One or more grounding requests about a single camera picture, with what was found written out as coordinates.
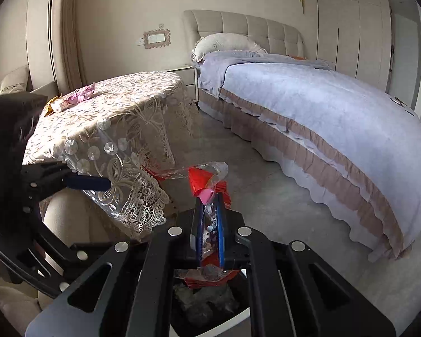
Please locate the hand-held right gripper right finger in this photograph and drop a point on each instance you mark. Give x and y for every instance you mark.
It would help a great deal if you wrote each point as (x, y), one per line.
(221, 231)

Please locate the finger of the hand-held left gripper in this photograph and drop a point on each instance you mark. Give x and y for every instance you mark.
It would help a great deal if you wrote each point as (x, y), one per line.
(87, 183)
(70, 252)

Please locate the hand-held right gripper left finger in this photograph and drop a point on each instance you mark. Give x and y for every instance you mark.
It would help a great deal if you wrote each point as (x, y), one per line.
(199, 231)

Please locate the white trash bin black liner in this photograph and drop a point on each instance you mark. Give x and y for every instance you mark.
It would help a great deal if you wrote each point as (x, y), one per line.
(236, 317)

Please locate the yellow snack wrapper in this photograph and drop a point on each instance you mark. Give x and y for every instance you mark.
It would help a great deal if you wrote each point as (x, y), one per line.
(51, 107)

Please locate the beige window seat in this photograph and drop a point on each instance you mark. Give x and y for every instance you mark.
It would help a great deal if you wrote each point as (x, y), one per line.
(42, 88)

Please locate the beige cushion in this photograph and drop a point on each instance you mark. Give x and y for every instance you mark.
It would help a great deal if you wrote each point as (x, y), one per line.
(15, 79)

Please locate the round table with patterned cloth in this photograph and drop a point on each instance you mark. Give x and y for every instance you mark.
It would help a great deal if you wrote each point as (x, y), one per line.
(126, 105)

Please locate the pink purple snack wrapper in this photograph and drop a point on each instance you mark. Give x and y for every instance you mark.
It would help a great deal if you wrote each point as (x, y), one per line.
(79, 94)

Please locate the white nightstand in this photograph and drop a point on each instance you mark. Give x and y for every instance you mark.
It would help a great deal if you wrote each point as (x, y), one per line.
(187, 77)

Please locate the bed with grey blanket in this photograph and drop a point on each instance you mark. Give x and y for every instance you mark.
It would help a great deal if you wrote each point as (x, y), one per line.
(319, 112)

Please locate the white frilled pillow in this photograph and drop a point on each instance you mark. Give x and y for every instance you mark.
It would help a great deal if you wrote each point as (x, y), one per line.
(224, 45)

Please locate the orange item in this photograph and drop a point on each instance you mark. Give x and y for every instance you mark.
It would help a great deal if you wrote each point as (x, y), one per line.
(297, 57)

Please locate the beige padded headboard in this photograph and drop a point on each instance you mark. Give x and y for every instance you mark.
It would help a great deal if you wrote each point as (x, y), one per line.
(245, 24)

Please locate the beige wardrobe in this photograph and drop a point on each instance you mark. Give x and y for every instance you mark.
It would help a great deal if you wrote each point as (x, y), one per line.
(351, 31)

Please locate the dark wall trim strip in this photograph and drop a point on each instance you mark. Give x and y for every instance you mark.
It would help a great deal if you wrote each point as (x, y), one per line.
(52, 24)

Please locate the framed wall switch panel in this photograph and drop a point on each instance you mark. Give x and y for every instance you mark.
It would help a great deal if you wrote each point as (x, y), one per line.
(157, 37)

